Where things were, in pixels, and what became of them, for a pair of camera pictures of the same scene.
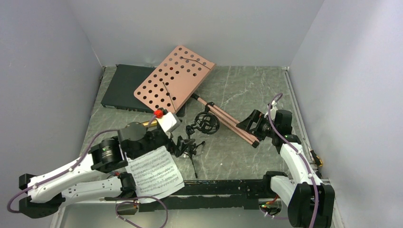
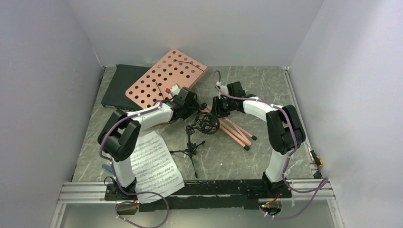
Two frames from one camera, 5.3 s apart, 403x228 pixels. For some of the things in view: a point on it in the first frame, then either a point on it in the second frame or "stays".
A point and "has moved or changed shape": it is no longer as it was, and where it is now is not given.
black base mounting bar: x=223 y=194 stays
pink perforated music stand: x=171 y=85 has moved or changed shape
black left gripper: x=183 y=144 → x=194 y=106
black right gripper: x=257 y=117 → x=215 y=109
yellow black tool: x=318 y=160 stays
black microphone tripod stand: x=206 y=122 stays
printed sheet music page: x=156 y=174 stays
